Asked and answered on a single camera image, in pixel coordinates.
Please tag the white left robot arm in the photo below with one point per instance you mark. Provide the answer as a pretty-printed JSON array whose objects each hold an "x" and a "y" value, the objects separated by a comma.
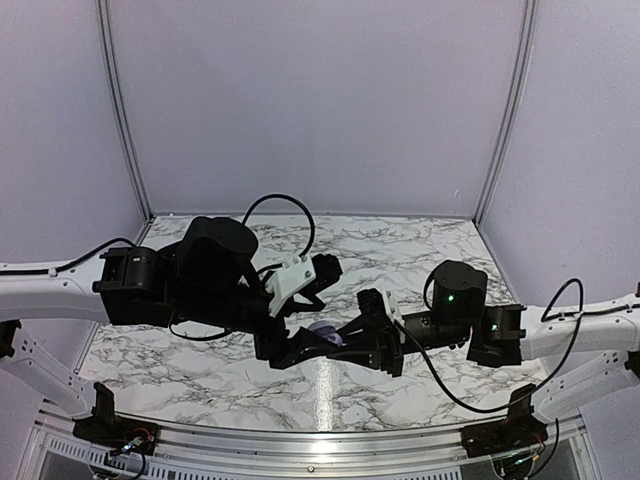
[{"x": 207, "y": 277}]

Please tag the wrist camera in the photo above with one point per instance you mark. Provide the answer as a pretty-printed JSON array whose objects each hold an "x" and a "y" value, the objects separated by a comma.
[
  {"x": 380, "y": 309},
  {"x": 294, "y": 287}
]

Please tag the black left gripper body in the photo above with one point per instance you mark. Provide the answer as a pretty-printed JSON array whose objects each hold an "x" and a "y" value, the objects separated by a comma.
[{"x": 269, "y": 345}]

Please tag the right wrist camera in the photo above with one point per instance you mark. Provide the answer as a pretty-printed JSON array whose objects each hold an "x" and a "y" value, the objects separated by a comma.
[{"x": 380, "y": 309}]

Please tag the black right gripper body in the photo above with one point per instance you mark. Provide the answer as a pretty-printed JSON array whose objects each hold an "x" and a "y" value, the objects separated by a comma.
[{"x": 392, "y": 352}]

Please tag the aluminium front rail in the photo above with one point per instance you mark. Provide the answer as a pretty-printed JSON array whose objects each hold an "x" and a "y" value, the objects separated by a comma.
[{"x": 185, "y": 451}]

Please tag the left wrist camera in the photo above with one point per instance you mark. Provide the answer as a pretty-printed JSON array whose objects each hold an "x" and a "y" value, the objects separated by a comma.
[{"x": 294, "y": 287}]

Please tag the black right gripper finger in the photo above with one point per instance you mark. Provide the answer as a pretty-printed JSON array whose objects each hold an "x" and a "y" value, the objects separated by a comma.
[
  {"x": 356, "y": 331},
  {"x": 363, "y": 359}
]

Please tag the purple charging case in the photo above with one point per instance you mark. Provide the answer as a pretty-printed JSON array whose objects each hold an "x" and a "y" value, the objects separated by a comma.
[{"x": 327, "y": 331}]

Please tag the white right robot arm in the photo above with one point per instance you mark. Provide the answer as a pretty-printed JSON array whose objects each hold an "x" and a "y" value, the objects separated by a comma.
[{"x": 504, "y": 335}]

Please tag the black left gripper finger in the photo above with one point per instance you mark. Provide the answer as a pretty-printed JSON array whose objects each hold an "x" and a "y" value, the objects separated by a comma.
[
  {"x": 301, "y": 352},
  {"x": 305, "y": 339}
]

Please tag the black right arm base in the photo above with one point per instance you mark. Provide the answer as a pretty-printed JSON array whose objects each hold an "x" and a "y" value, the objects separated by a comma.
[{"x": 517, "y": 430}]

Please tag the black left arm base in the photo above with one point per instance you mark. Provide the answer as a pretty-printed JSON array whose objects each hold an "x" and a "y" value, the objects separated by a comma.
[{"x": 103, "y": 426}]

